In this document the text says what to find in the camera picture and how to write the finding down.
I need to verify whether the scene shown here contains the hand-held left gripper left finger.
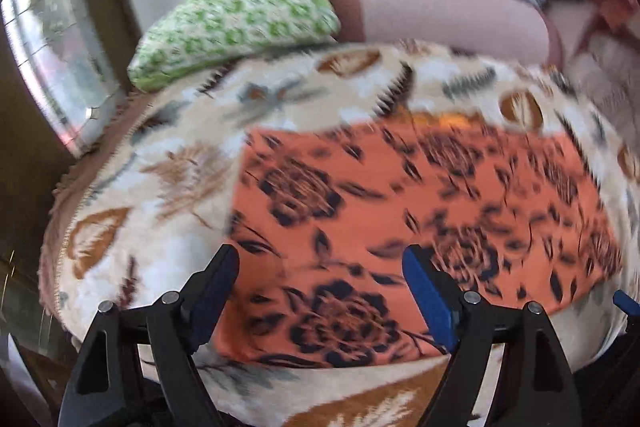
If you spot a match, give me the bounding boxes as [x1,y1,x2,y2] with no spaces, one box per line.
[62,243,241,427]

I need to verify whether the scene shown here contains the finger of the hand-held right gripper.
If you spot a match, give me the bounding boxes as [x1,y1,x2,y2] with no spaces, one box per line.
[612,289,640,314]

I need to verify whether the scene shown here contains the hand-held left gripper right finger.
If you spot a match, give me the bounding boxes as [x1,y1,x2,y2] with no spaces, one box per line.
[401,244,584,427]

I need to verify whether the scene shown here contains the orange black floral shirt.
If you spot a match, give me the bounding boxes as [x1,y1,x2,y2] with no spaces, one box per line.
[215,109,626,369]

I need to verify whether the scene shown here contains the leaf print blanket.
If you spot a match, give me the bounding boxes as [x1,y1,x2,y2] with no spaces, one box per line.
[39,38,640,427]

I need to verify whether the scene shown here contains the striped patterned cushion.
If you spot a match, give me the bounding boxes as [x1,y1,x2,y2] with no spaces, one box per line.
[562,24,640,132]

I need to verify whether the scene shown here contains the green checked pillow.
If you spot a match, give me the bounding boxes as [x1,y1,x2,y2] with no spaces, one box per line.
[127,0,342,92]

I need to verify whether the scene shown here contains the pink rolled quilt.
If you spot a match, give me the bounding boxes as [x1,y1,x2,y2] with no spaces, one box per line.
[327,0,563,68]

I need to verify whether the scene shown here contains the pink sheet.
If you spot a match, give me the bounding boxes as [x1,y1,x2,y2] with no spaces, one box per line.
[542,0,601,68]

